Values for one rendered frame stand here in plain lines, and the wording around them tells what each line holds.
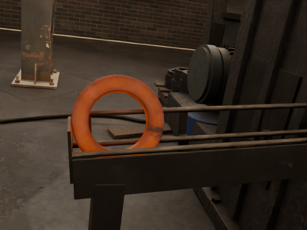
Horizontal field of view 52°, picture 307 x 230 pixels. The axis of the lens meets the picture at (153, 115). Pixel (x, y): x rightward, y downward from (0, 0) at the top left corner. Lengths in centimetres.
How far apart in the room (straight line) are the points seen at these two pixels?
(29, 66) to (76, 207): 193
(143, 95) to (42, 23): 251
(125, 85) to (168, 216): 95
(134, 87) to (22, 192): 106
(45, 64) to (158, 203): 199
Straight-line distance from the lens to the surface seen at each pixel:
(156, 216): 147
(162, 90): 289
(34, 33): 311
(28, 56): 315
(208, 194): 157
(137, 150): 61
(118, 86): 63
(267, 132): 78
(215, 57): 194
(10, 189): 161
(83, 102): 62
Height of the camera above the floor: 89
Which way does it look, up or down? 20 degrees down
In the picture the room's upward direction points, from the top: 8 degrees clockwise
